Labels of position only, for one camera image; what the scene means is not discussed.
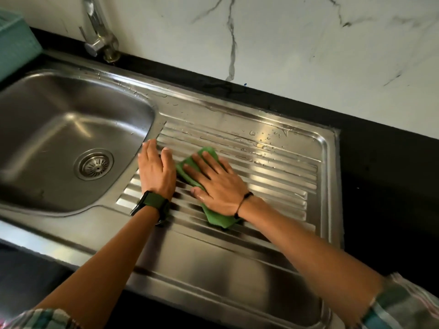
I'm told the person's left hand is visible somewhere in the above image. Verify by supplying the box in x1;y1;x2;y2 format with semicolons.
137;138;177;201

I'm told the person's right hand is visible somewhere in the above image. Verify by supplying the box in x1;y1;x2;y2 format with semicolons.
182;150;253;217

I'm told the green cleaning cloth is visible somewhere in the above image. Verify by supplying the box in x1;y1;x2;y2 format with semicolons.
175;146;242;229

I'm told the metal sink strainer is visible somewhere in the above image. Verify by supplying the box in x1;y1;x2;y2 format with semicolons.
82;156;110;178

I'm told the person's left forearm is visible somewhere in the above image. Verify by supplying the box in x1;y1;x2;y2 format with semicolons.
34;205;160;329

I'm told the person's right forearm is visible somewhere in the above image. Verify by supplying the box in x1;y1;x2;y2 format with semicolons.
238;196;385;326

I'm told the metal sink drain flange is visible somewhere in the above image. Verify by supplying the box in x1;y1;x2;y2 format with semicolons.
73;148;115;182

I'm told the stainless steel sink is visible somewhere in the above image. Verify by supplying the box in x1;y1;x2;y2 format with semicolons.
0;49;345;329

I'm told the chrome faucet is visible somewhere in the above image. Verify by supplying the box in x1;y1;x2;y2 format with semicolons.
79;0;121;64

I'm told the teal plastic basket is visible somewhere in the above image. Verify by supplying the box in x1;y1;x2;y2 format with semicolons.
0;8;43;83

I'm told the plaid shirt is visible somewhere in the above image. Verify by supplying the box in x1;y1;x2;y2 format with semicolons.
0;272;439;329

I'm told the black bead bracelet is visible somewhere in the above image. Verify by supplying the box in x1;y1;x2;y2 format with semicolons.
234;191;254;220

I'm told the green strap smartwatch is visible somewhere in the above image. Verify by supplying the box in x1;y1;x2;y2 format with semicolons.
129;190;171;226

